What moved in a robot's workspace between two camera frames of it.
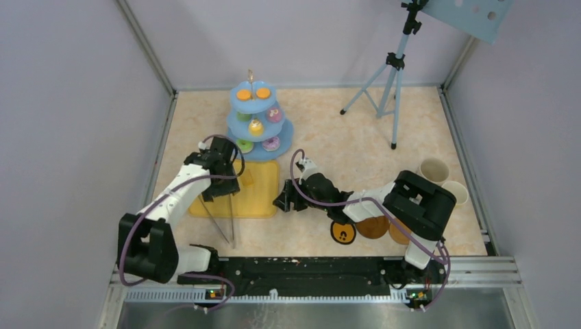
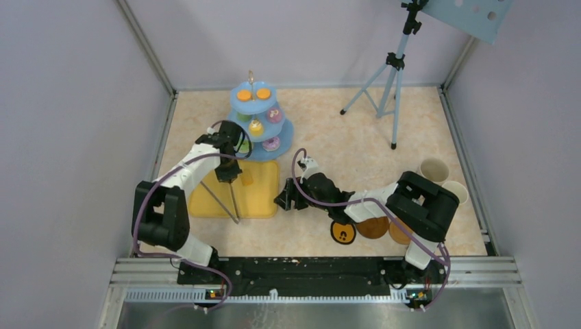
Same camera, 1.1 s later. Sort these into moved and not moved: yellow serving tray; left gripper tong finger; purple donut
Moved: left gripper tong finger
Not moved: purple donut; yellow serving tray
